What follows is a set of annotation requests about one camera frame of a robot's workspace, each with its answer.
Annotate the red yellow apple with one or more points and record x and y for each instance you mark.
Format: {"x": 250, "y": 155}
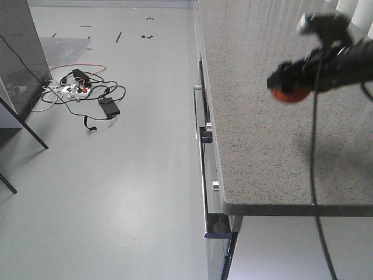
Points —
{"x": 297, "y": 95}

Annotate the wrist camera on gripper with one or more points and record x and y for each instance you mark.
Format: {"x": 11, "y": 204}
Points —
{"x": 331, "y": 28}

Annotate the grey granite kitchen counter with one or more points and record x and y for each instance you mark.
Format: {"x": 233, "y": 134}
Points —
{"x": 262, "y": 147}

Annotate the black power adapter brick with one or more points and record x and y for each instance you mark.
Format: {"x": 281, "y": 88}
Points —
{"x": 109, "y": 107}

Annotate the chrome lower drawer handle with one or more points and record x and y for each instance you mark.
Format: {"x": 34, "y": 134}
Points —
{"x": 217, "y": 224}

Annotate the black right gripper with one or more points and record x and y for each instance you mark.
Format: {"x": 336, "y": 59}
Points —
{"x": 301, "y": 73}

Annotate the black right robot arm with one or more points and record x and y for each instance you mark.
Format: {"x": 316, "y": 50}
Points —
{"x": 341, "y": 67}

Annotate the chrome drawer handle bar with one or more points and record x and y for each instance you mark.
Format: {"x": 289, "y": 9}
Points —
{"x": 203, "y": 123}

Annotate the black leg white chair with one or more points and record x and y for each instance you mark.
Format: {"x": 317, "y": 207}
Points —
{"x": 36, "y": 137}

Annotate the white power strip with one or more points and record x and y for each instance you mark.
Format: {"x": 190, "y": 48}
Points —
{"x": 76, "y": 91}

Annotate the grey kitchen island cabinet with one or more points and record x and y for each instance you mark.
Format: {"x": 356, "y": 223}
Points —
{"x": 23, "y": 64}

